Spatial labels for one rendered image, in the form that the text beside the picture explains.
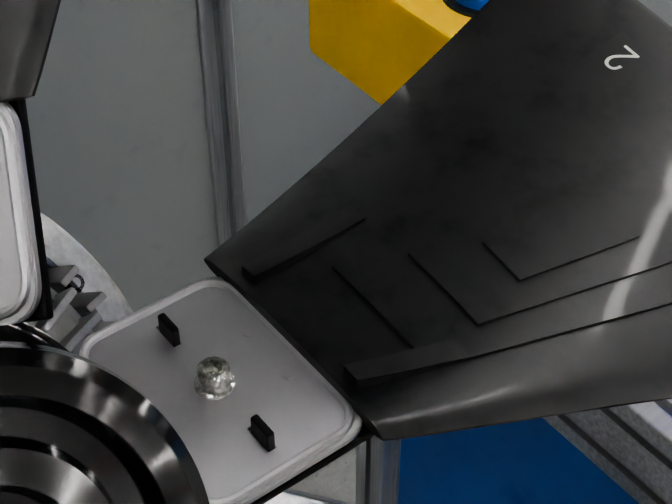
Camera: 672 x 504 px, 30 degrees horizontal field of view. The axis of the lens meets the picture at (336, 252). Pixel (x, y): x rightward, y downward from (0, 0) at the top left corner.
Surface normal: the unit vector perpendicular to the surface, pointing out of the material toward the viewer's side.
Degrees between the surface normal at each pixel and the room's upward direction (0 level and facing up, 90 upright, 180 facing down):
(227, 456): 0
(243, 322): 0
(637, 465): 90
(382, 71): 90
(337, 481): 0
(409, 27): 90
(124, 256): 90
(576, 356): 14
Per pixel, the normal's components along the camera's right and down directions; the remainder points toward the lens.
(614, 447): -0.79, 0.42
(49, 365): 0.47, -0.58
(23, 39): -0.14, 0.01
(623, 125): 0.12, -0.57
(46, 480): 0.42, 0.04
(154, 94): 0.61, 0.55
